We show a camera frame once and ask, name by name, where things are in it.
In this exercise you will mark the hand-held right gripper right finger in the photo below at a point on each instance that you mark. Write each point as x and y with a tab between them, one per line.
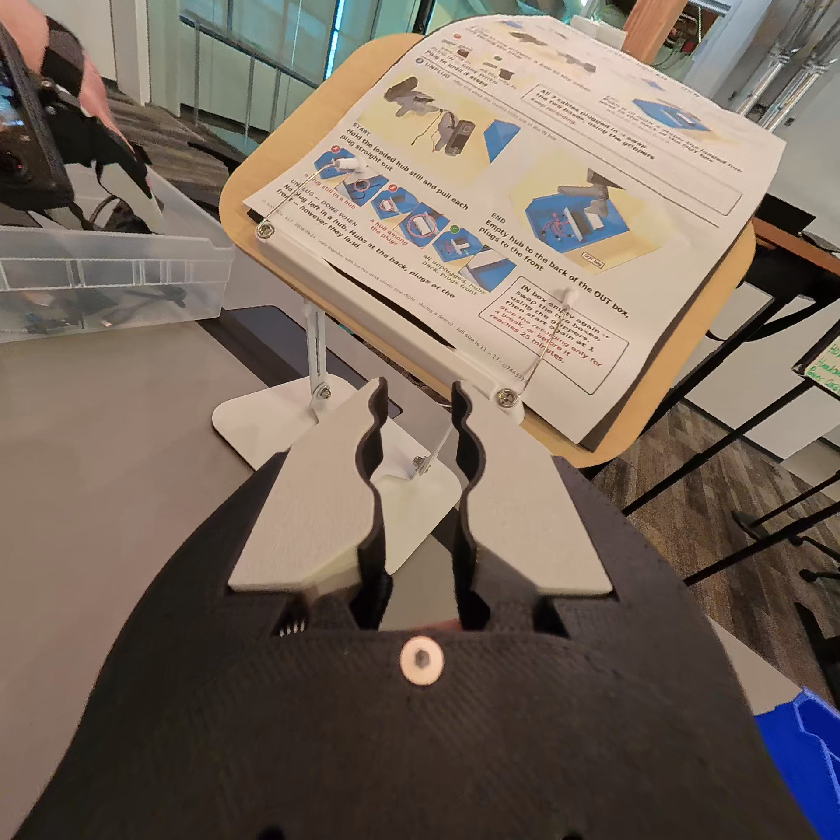
538	525

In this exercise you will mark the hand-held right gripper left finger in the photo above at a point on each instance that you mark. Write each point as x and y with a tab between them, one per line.
295	525

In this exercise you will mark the clear plastic bin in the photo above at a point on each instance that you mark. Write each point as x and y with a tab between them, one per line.
158	269

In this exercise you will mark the person's left hand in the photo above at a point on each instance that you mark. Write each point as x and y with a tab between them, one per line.
95	95

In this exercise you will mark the instruction sheet on stand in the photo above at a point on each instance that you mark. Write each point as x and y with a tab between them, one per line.
256	171

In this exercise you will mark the glass railing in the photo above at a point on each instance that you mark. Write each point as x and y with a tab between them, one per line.
289	53

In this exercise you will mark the blue plastic bin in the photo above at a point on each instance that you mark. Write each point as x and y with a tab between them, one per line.
803	775

